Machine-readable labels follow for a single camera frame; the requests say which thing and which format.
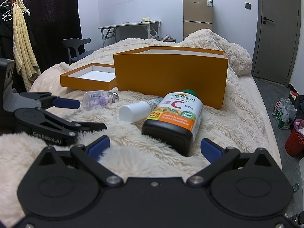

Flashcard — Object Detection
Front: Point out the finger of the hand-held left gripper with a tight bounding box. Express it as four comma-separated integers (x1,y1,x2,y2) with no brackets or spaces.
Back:
20,92,81,110
37,108,107,137

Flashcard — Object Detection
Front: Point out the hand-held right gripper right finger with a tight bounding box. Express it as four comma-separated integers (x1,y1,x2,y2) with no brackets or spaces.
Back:
187,139,279,186

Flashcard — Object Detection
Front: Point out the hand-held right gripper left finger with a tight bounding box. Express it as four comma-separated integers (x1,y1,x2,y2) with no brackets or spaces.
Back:
31,135,124,187

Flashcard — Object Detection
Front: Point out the shallow orange box lid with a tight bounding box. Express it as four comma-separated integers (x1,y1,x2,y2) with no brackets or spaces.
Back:
60,63,117,91

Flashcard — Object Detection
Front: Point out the clear pill bottle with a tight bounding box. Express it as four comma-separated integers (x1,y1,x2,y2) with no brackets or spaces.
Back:
82,90,120,111

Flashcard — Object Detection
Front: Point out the black vitamin bottle orange label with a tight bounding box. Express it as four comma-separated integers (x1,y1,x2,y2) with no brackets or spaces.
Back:
142,89,204,157

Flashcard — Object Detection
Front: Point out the white plastic tube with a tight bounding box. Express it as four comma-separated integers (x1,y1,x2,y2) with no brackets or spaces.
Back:
119,98,164,124

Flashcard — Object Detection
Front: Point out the large orange cardboard box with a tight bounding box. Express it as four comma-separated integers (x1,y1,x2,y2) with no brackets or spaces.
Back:
113,46,229,110

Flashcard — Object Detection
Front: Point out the cream fluffy blanket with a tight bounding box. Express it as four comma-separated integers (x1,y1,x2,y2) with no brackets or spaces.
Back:
0,28,283,222

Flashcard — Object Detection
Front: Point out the dark grey chair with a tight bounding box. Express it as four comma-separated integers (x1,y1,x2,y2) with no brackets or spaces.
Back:
61,38,95,65

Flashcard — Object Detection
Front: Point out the pale pink bed sheet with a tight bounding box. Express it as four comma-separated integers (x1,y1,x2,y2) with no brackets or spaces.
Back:
237,72,284,171

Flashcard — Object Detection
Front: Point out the yellow hanging towel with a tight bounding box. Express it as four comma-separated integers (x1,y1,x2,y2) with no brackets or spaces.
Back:
10,0,41,92

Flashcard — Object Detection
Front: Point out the green and white plastic bag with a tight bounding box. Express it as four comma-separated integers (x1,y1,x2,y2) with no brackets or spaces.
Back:
272,97,297,130

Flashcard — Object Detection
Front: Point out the red plastic basket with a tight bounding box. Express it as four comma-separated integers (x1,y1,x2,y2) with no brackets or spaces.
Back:
285,120,304,157

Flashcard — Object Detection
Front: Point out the dark curtain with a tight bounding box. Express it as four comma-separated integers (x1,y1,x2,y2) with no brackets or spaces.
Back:
14,0,82,74

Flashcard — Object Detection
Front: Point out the grey folding table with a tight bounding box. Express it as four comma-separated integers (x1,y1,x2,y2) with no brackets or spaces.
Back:
97,20,162,48

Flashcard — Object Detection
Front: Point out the black bag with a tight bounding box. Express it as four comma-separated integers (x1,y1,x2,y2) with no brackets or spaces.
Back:
293,95,304,122

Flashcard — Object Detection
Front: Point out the white clothes hanger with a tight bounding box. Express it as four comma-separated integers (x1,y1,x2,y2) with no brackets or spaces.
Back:
1,8,14,21

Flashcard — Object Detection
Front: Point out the grey room door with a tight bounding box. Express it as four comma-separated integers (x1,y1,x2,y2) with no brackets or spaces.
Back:
252,0,302,86

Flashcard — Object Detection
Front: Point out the brown two-door fridge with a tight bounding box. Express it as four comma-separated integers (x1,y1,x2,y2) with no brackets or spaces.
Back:
182,0,213,41

